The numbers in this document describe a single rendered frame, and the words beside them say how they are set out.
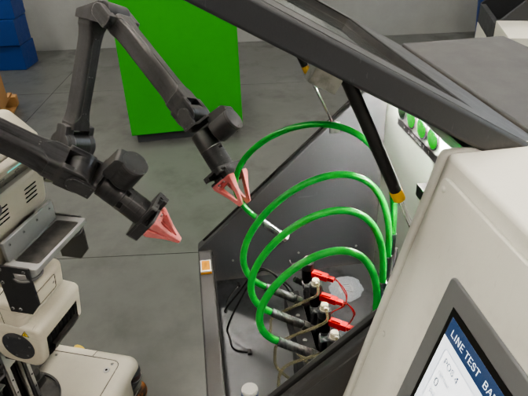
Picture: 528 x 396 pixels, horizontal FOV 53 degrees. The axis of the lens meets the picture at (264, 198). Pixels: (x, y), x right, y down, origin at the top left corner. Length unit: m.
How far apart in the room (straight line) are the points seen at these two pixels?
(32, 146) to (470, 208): 0.78
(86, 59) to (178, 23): 2.81
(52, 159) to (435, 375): 0.77
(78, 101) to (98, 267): 1.77
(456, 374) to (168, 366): 1.98
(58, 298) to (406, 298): 1.20
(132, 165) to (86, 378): 1.29
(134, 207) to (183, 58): 3.34
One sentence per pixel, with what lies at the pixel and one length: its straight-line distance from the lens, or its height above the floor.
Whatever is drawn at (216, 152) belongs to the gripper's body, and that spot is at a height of 1.32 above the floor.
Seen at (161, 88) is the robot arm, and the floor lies 1.44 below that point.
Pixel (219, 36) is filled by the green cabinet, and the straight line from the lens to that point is 4.37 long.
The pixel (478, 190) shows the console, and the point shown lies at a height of 1.54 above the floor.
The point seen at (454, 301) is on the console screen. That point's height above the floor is 1.42.
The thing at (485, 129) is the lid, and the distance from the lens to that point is 0.75.
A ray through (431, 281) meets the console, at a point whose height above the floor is 1.41.
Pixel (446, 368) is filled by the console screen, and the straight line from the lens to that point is 0.70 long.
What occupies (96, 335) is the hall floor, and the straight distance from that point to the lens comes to 2.78.
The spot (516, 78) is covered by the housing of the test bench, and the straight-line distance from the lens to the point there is 1.23.
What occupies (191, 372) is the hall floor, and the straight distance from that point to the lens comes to 2.50.
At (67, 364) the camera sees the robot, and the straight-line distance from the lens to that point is 2.29.
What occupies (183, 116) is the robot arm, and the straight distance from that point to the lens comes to 1.29.
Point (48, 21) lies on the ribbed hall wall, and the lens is 8.06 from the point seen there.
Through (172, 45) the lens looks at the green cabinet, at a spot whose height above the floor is 0.80.
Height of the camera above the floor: 1.86
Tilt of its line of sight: 31 degrees down
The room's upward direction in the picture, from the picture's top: 2 degrees counter-clockwise
